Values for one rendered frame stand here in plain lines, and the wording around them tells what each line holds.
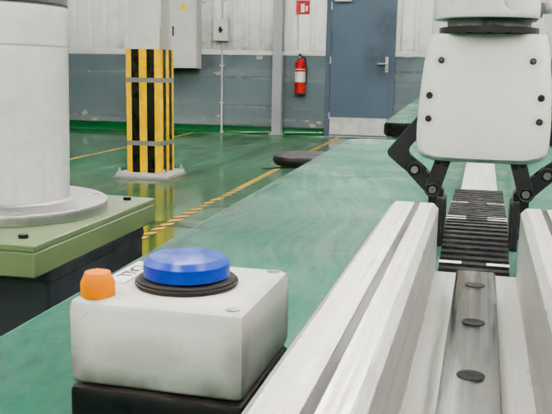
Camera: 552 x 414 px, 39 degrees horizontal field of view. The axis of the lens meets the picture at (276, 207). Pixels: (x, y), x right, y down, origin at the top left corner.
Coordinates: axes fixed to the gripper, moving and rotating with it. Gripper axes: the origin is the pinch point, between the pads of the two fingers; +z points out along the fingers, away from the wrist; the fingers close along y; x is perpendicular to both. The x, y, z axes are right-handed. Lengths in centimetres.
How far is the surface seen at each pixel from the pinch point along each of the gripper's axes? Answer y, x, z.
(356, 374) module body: 2.6, 46.1, -4.6
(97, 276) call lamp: 15.6, 34.7, -3.1
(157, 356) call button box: 12.6, 35.2, 0.0
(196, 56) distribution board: 416, -1049, -30
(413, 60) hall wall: 101, -1081, -29
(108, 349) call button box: 14.9, 35.2, 0.0
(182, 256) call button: 12.9, 31.7, -3.5
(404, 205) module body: 3.9, 20.7, -4.6
